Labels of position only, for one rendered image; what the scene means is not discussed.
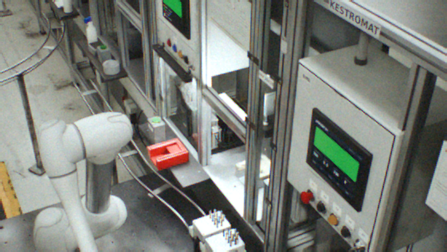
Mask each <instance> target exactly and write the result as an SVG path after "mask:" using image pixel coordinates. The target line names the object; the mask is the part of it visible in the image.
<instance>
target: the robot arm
mask: <svg viewBox="0 0 447 252"><path fill-rule="evenodd" d="M132 137H133V127H132V125H131V123H130V122H129V119H128V117H127V116H126V115H123V114H121V113H120V112H104V113H100V114H97V115H94V116H87V117H86V118H83V119H81V120H79V121H77V122H73V123H71V124H65V122H64V121H62V120H55V119H53V120H49V121H47V122H44V123H43V124H42V125H41V126H40V129H39V132H38V148H39V152H40V157H41V158H42V163H43V167H44V168H45V171H46V173H47V175H48V177H49V181H50V182H51V183H52V184H53V187H54V190H55V191H56V193H57V196H58V197H59V199H60V202H61V204H62V206H63V207H64V209H62V208H60V207H50V208H47V209H45V210H44V211H42V212H40V213H39V215H38V216H37V218H36V219H35V221H34V243H35V249H36V250H35V251H34V252H77V248H78V247H79V249H80V252H99V251H98V249H97V245H96V243H95V242H94V240H95V239H98V238H100V237H102V236H106V235H107V234H110V233H111V232H113V231H116V230H117V229H118V228H119V227H120V226H122V224H123V223H124V222H125V220H126V218H127V210H126V207H125V205H124V204H123V202H122V201H121V199H120V198H118V197H115V196H111V195H110V191H111V181H112V174H113V160H114V159H115V157H116V156H117V154H118V153H119V151H120V150H121V149H122V147H124V146H125V145H127V143H128V142H129V141H130V140H131V139H132ZM84 159H86V161H85V196H83V197H82V199H81V196H80V191H79V185H78V177H77V166H76V162H80V161H82V160H84Z"/></svg>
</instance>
